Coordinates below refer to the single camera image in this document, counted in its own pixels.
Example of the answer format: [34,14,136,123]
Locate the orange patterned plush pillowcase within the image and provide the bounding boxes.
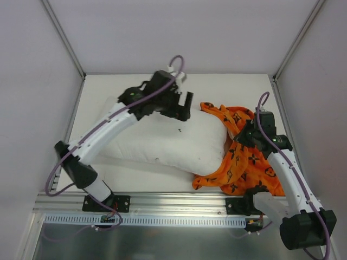
[192,102,285,197]

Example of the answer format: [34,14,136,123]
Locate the white pillow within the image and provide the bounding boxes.
[100,107,227,176]

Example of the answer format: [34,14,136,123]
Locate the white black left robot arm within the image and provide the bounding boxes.
[55,67,193,211]

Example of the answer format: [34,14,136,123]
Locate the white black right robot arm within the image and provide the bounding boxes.
[234,111,337,250]

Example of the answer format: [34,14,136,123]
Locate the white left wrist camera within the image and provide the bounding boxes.
[167,66,187,85]

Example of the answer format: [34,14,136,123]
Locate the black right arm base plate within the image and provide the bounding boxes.
[225,197,262,216]

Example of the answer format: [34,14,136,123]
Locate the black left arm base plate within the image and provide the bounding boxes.
[82,194,131,213]

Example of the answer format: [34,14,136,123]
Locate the aluminium left frame post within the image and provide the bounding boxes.
[40,0,86,80]

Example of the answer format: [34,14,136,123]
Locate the aluminium frame post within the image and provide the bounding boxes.
[272,0,327,82]
[40,0,86,80]

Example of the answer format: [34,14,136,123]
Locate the aluminium front rail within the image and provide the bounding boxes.
[33,192,239,217]

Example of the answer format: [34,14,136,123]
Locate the aluminium right frame post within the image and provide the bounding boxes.
[272,0,327,82]

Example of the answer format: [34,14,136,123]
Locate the white slotted cable duct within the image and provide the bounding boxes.
[44,214,246,229]

